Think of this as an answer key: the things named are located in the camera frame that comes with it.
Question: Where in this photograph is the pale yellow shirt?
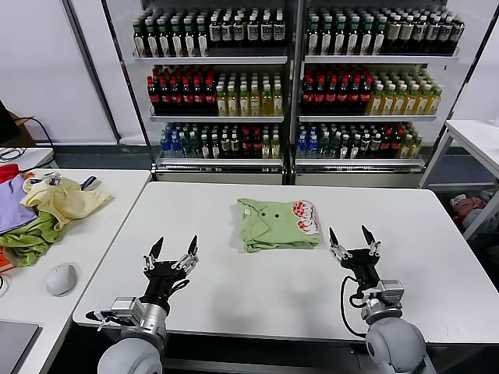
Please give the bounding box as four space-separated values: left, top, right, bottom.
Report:
19 173 115 231

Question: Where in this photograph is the small white table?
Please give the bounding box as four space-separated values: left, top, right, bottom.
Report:
0 146 55 172

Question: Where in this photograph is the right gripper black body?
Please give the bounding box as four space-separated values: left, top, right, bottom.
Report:
339 251 381 288

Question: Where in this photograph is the white side table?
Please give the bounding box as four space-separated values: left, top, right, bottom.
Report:
419 118 499 190

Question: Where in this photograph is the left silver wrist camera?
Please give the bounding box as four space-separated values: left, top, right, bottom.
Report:
110 295 144 323

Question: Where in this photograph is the pink garment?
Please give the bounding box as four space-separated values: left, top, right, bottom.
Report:
451 196 488 219

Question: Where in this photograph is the white label dark bottle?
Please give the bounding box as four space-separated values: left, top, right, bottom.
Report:
260 11 273 55
221 12 234 55
232 12 246 55
208 12 222 55
246 11 260 55
272 10 285 55

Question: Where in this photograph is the light green polo shirt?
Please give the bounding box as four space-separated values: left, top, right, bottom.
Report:
236 197 323 253

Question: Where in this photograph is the olive green garment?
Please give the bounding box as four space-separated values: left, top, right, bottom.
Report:
0 211 65 268

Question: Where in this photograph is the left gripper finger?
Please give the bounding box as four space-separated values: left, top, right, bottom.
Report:
175 235 199 272
143 236 165 272

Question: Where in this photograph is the grey laptop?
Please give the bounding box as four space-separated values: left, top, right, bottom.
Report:
0 320 42 374

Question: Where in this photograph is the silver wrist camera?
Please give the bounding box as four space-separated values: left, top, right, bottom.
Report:
110 295 144 323
378 279 406 304

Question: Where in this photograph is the white beverage shelf unit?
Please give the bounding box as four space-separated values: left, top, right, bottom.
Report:
290 0 469 189
101 0 299 186

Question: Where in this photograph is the grey computer mouse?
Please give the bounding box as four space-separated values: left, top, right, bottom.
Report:
44 262 77 298

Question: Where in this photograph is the grey white garment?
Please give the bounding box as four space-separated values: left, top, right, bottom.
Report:
463 208 489 231

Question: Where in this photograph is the orange flat item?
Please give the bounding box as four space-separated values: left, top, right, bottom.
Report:
0 245 16 273

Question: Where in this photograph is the brown cardboard box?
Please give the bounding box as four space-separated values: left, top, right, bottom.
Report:
6 111 36 146

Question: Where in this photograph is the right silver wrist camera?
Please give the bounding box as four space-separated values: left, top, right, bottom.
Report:
378 279 406 304

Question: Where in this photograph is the purple shirt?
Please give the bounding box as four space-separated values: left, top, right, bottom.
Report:
0 174 38 235

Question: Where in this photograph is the green cap dark bottle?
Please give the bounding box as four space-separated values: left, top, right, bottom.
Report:
183 16 196 58
145 17 158 58
333 15 347 55
373 15 386 55
320 15 333 55
347 15 360 55
360 15 373 55
157 17 172 58
132 17 146 58
196 16 210 58
306 15 320 55
171 17 184 58

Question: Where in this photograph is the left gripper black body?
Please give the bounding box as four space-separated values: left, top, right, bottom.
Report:
142 261 190 304

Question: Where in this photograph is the red garment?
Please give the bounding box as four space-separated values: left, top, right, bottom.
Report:
0 163 20 183

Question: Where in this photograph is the beige label dark bottle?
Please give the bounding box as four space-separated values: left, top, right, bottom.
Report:
400 14 413 55
412 14 426 55
425 14 439 55
387 14 401 55
450 16 465 55
438 15 451 55

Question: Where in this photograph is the white work table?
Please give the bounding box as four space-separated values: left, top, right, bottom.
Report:
72 181 499 374
0 168 152 374

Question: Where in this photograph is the black monitor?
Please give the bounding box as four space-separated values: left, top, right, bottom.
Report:
0 100 23 146

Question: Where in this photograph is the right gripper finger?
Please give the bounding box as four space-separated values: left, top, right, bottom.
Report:
362 224 381 257
329 228 354 261

